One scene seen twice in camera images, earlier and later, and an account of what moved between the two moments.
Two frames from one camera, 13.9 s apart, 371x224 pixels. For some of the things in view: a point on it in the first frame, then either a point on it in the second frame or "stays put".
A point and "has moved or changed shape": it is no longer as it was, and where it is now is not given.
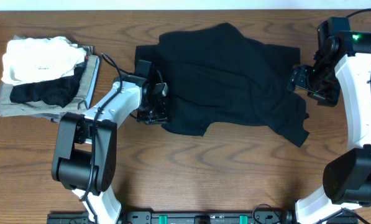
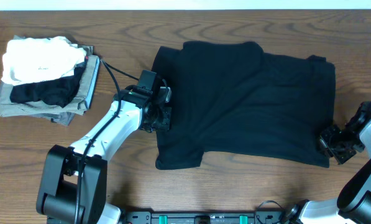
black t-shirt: [217, 76] has moved or changed shape
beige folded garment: [5, 107] stays put
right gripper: [299, 79] to [325, 147]
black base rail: [201, 217] stays put
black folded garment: [59, 90] stays put
